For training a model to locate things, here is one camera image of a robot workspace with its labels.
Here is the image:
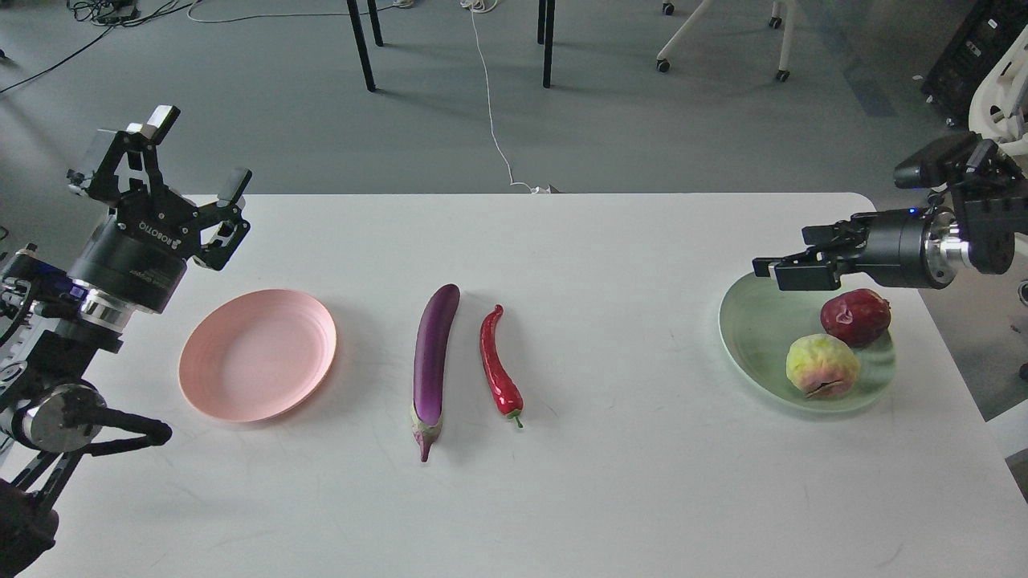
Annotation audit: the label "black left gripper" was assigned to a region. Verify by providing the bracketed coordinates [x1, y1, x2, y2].
[67, 105, 252, 314]

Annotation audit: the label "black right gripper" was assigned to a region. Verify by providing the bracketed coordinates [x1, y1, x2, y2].
[752, 209, 956, 291]

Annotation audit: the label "red pomegranate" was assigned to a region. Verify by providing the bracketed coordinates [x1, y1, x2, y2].
[819, 288, 891, 348]

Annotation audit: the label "yellow green apple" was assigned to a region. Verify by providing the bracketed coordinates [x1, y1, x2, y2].
[785, 333, 862, 398]

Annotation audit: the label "purple eggplant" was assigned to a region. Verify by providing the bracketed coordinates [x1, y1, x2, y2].
[410, 284, 460, 463]

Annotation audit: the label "red chili pepper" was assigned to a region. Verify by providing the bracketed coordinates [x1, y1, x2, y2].
[479, 304, 524, 429]

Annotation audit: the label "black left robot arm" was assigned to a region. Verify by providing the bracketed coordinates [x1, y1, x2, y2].
[1, 105, 252, 577]

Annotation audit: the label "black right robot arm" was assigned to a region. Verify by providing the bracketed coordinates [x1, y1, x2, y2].
[752, 132, 1027, 291]

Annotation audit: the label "green plate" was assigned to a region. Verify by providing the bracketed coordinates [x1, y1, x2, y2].
[717, 273, 897, 416]

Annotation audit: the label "pink plate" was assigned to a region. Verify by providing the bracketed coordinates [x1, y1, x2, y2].
[177, 289, 339, 423]

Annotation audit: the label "white office chair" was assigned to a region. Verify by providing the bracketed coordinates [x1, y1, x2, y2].
[967, 52, 1027, 162]

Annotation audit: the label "white chair base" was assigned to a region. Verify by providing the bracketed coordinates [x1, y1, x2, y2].
[655, 0, 798, 83]

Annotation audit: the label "black table legs left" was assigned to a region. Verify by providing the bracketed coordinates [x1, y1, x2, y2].
[345, 0, 383, 94]

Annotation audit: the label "black table legs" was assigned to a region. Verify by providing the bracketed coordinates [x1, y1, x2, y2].
[345, 0, 383, 94]
[536, 0, 556, 89]

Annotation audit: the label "black equipment case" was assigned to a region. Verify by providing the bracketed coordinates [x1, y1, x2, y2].
[920, 1, 1027, 128]

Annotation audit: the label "black table legs right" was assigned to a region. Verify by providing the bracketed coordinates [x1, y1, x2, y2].
[536, 0, 556, 89]

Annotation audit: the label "black floor cables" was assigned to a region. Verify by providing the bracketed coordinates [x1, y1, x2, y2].
[0, 0, 201, 96]

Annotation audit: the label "white floor cable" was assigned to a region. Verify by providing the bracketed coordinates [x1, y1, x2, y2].
[460, 0, 561, 194]

